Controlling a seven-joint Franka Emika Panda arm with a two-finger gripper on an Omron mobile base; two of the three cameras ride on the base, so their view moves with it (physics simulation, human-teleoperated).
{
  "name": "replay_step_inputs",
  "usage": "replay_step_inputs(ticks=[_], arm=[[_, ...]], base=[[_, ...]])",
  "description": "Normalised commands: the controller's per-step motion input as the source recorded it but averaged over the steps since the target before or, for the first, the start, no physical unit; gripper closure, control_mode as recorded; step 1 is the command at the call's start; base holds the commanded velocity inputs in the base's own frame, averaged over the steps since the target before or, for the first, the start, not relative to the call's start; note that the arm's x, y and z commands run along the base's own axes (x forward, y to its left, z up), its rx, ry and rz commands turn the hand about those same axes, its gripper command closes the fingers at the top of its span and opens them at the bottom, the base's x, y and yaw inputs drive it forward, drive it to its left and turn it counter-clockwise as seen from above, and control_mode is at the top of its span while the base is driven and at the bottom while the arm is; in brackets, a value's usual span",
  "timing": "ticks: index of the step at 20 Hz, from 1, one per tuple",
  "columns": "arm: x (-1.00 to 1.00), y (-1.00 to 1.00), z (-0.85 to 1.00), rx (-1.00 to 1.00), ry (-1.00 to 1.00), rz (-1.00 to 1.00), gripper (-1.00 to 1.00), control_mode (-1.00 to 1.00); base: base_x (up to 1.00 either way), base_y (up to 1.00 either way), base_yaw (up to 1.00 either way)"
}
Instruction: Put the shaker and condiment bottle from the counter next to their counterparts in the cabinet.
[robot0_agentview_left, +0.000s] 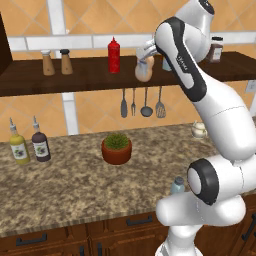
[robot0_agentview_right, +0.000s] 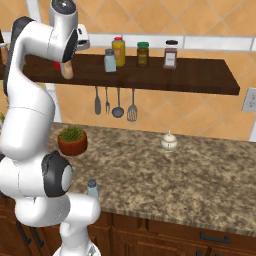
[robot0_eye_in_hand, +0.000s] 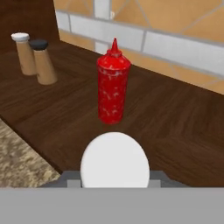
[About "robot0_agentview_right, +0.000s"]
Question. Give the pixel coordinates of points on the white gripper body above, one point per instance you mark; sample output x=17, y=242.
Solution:
x=84, y=44

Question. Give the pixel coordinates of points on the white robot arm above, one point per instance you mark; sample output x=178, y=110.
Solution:
x=28, y=110

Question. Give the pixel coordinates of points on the tan bottle with red part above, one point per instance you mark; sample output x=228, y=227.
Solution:
x=68, y=71

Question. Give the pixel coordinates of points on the pale blue shaker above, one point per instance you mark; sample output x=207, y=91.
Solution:
x=110, y=62
x=93, y=190

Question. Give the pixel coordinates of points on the yellow bottle with red cap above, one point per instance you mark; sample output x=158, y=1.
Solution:
x=119, y=51

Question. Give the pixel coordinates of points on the brown wooden cabinet door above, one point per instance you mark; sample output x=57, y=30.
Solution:
x=128, y=240
x=8, y=233

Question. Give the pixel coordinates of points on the green-capped brown jar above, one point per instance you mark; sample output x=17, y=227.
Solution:
x=143, y=56

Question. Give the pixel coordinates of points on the grey hanging spoon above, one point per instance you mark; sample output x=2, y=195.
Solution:
x=97, y=106

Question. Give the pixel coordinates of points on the grey hanging fork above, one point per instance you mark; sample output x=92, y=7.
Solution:
x=107, y=103

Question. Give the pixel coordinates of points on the grey hanging ladle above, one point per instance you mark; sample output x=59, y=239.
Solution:
x=117, y=111

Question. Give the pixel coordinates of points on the grey hanging slotted spatula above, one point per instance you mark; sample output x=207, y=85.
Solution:
x=132, y=113

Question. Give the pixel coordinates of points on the black-capped jar with white label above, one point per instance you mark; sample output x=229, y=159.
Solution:
x=170, y=57

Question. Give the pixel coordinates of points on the green plant in terracotta pot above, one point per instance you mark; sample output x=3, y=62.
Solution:
x=72, y=142

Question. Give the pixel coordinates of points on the white lidded sugar pot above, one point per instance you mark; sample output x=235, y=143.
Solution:
x=169, y=142

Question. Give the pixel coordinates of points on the brown wooden drawer front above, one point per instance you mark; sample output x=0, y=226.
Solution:
x=176, y=235

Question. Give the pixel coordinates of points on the dark wooden wall shelf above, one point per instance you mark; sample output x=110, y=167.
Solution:
x=166, y=78

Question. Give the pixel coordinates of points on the white wall socket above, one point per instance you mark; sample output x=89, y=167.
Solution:
x=250, y=100

